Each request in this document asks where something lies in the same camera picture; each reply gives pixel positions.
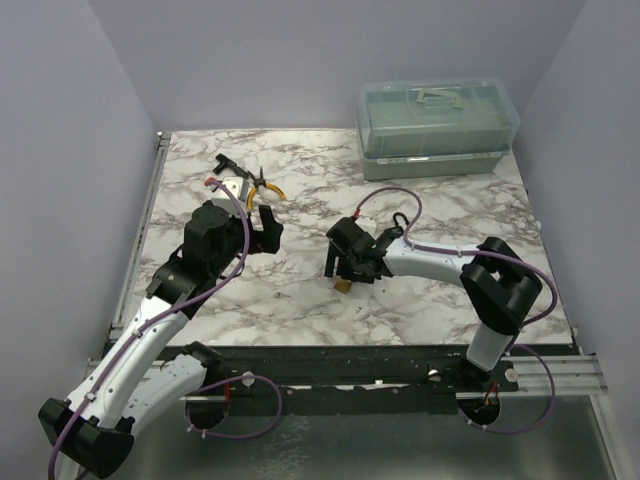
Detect small brass padlock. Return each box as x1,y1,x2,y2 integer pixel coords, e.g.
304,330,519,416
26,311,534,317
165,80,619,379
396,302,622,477
334,279,352,294

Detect black padlock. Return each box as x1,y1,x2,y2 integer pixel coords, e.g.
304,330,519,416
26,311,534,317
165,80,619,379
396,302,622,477
383,212,410,240

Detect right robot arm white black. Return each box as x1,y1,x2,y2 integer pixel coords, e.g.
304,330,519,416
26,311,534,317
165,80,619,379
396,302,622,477
325,216,542,392

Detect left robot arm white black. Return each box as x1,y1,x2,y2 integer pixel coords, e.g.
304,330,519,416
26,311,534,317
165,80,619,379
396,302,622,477
38,201,284,479

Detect black T-shaped tool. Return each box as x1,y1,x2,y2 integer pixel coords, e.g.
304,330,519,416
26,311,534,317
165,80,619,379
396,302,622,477
213,153,249,180

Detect clear lid grey toolbox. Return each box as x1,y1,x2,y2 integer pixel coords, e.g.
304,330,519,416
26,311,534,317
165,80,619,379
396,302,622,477
356,78,520,181

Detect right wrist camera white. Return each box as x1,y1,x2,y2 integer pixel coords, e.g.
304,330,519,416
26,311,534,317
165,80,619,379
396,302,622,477
353,211,377,237

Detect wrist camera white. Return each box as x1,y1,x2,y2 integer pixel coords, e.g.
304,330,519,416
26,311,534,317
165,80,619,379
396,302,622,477
353,211,377,237
205,176,249,209

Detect yellow handled pliers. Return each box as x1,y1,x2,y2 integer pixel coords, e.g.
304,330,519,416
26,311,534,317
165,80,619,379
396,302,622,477
247,168,287,211

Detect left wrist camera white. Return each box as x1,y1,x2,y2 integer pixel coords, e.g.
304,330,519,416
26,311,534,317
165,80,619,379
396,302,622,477
205,176,249,209

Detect black front mounting rail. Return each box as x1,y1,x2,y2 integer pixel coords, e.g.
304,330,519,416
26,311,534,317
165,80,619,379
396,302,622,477
102,342,601,417

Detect aluminium side rail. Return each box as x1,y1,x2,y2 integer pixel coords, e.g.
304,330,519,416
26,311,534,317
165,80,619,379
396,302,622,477
107,131,172,343

